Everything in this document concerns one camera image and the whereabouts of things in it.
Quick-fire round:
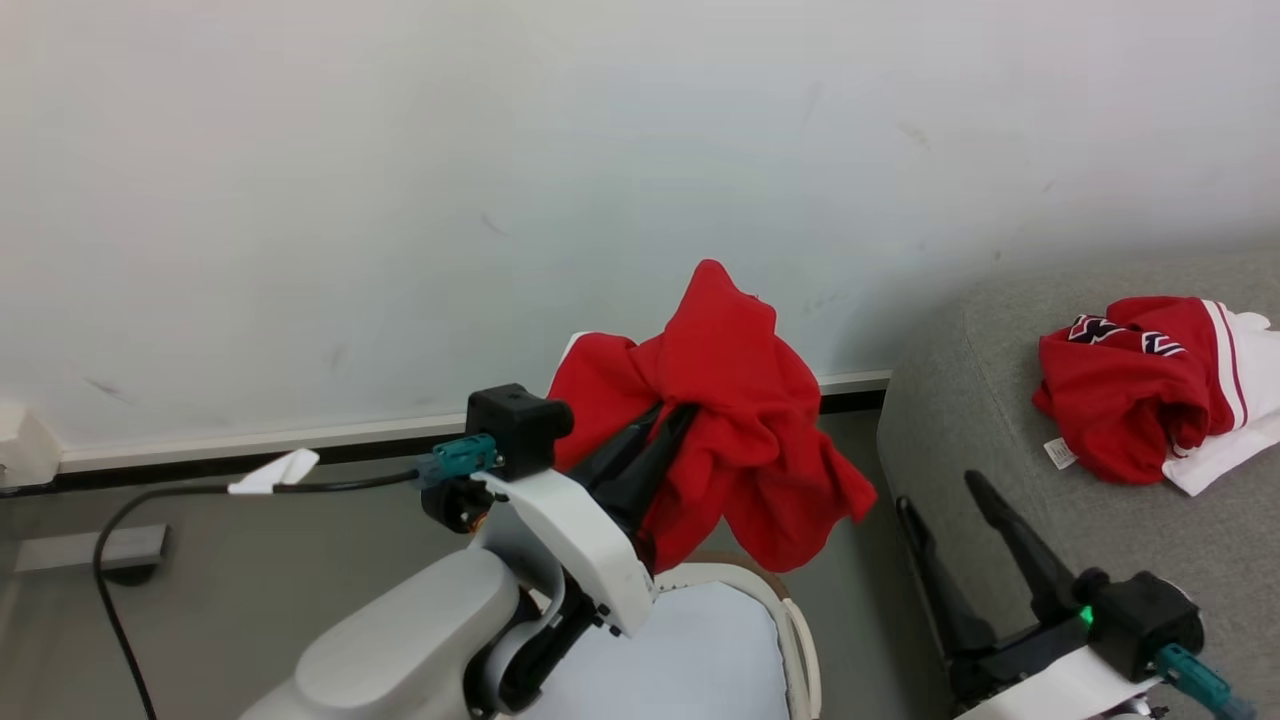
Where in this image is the white cable tag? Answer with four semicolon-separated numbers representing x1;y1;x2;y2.
227;448;321;496

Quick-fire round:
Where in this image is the black cable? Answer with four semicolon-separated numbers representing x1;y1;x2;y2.
93;470;423;720

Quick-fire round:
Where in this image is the teal left cable connector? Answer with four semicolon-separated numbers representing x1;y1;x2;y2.
415;433;501;489

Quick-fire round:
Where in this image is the white laundry basket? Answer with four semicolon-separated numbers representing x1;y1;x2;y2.
520;555;824;720

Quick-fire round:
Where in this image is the grey floor box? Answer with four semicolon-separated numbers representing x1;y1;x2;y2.
14;524;170;587

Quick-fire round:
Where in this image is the plain red garment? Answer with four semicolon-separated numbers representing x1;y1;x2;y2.
547;258;879;576

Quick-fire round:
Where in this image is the grey fabric sofa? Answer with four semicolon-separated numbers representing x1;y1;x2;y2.
878;250;1280;720

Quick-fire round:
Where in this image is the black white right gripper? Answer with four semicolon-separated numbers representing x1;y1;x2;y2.
896;470;1163;720

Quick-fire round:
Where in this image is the teal right cable connector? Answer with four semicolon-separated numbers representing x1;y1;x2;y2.
1158;644;1256;720

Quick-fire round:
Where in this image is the pale basket liner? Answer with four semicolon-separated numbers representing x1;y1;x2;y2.
520;580;793;720

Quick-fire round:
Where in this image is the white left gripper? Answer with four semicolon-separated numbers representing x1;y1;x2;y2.
468;403;699;639

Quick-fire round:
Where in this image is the red and white printed garment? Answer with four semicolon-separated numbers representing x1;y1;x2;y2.
1033;295;1280;498

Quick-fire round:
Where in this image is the teal cable connector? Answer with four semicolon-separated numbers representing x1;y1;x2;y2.
1158;644;1256;720
415;433;501;489

